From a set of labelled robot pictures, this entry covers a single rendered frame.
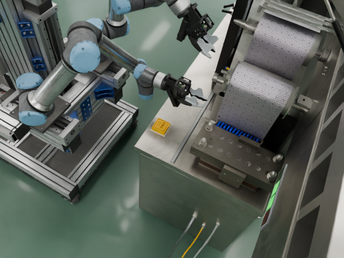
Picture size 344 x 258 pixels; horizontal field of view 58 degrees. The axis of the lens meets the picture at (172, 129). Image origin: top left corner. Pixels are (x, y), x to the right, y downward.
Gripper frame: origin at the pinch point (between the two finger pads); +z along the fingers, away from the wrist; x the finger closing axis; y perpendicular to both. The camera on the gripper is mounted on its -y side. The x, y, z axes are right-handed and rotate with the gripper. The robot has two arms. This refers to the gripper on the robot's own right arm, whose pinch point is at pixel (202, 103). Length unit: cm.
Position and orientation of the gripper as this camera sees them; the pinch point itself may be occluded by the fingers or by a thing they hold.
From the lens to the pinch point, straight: 142.5
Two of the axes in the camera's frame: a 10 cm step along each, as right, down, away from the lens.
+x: 4.6, -7.1, 5.3
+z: 8.9, 4.3, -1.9
